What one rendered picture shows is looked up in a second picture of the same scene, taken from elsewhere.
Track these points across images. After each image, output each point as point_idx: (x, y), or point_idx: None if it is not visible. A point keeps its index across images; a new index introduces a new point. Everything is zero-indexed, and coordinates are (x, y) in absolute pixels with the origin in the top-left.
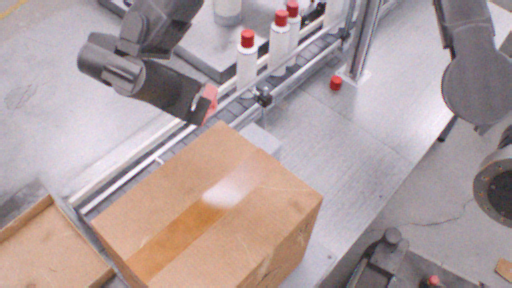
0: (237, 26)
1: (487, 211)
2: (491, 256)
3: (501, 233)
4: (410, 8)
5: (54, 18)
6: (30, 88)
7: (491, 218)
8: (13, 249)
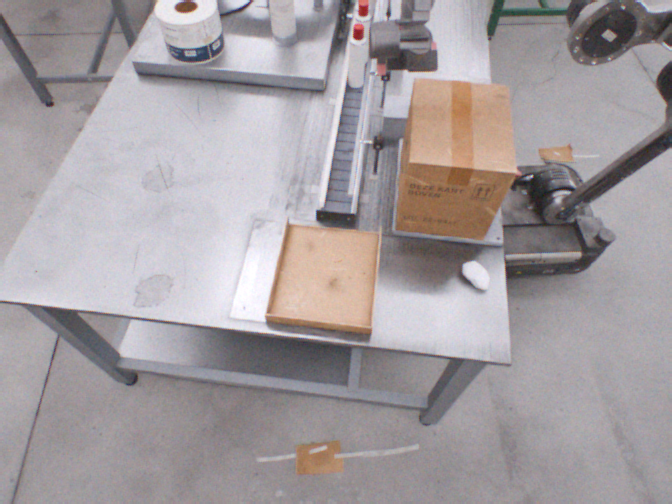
0: (299, 42)
1: (582, 61)
2: (531, 151)
3: (527, 132)
4: None
5: (105, 104)
6: (162, 167)
7: (586, 64)
8: (293, 271)
